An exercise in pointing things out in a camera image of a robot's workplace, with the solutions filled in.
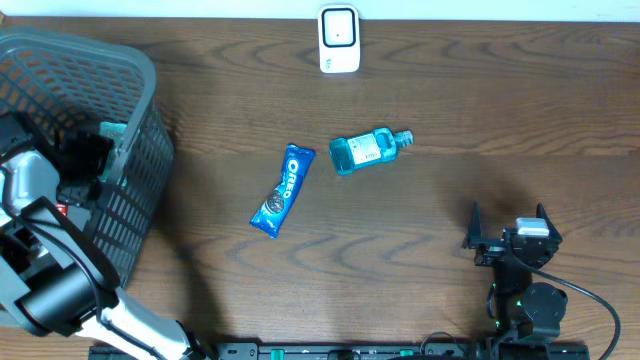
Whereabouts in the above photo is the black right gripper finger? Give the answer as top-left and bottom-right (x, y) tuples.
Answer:
(536, 203), (558, 238)
(466, 202), (482, 240)

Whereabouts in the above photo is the white wet wipes pack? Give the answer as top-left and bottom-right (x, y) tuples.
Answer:
(99, 122), (127, 182)

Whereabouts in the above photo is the red Nescafe stick packet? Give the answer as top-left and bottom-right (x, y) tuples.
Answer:
(56, 204), (68, 216)

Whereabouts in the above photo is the blue mouthwash bottle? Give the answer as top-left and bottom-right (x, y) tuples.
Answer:
(329, 128), (414, 176)

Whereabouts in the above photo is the blue Oreo cookie pack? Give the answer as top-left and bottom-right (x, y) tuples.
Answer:
(250, 144), (316, 239)

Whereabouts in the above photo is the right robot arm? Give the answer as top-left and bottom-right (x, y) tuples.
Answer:
(464, 204), (568, 359)

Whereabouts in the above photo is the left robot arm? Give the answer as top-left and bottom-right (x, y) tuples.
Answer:
(1, 130), (214, 359)

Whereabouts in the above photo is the grey plastic shopping basket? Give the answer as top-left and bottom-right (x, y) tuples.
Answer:
(1, 27), (174, 286)

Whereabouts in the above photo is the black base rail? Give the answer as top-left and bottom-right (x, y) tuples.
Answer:
(88, 341), (591, 360)

